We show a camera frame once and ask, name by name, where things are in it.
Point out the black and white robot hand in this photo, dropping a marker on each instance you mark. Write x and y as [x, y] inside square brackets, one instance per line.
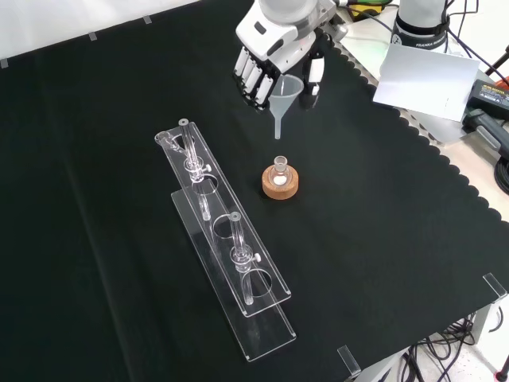
[274, 33]

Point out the translucent plastic funnel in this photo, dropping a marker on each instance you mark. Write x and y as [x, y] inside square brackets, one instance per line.
[285, 92]

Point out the clear acrylic funnel stand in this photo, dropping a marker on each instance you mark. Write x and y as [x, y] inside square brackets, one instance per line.
[222, 223]

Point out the yellow stop button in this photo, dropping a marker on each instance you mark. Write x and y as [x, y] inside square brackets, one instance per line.
[364, 10]

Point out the grey tape piece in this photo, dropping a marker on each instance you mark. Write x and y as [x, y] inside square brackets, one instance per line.
[92, 36]
[147, 19]
[3, 63]

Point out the small round-bottom glass flask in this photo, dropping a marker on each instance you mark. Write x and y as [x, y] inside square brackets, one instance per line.
[279, 173]

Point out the pale board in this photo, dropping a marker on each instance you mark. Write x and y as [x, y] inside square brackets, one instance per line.
[425, 81]

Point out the black power adapter yellow label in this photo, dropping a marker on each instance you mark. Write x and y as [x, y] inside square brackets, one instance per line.
[491, 95]

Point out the black cloth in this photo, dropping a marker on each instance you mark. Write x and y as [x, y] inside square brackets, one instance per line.
[119, 199]

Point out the black and grey tool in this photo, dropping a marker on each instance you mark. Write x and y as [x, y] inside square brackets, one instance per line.
[487, 127]

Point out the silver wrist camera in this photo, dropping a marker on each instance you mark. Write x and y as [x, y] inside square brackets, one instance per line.
[340, 30]

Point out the grey metal base plate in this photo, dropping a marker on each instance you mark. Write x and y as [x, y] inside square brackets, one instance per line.
[366, 44]

